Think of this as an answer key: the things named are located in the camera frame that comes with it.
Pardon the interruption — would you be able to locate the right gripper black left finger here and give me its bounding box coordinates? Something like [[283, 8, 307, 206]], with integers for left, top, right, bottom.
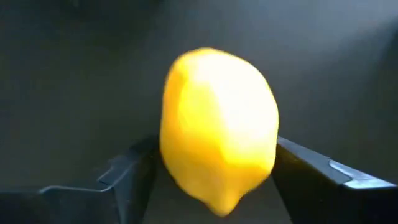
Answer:
[[0, 135, 160, 224]]

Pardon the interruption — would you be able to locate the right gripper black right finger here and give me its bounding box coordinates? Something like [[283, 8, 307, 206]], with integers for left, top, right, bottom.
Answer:
[[271, 136, 398, 224]]

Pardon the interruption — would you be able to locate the yellow lemon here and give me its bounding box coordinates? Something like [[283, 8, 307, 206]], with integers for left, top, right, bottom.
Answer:
[[159, 46, 280, 218]]

